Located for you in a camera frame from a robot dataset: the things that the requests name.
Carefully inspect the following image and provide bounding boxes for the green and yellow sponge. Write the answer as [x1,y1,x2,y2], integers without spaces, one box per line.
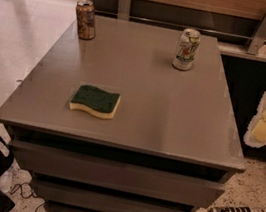
[69,85,121,120]

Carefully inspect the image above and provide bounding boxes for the white green soda can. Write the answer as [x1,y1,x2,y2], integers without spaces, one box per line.
[172,28,201,71]

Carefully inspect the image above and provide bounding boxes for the orange soda can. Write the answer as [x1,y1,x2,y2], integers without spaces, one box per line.
[75,0,96,40]

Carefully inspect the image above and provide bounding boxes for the grey drawer cabinet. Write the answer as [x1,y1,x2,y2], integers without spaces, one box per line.
[0,17,244,212]

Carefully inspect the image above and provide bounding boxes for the right metal bracket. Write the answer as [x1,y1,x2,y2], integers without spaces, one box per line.
[246,11,266,56]

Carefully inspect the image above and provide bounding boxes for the metal bracket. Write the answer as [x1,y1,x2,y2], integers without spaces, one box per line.
[246,11,266,56]
[117,0,131,21]

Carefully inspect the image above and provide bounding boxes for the left metal bracket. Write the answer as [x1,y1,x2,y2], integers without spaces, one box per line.
[117,0,131,21]

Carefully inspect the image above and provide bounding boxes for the black floor cable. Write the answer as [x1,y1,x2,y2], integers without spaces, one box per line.
[6,179,57,212]

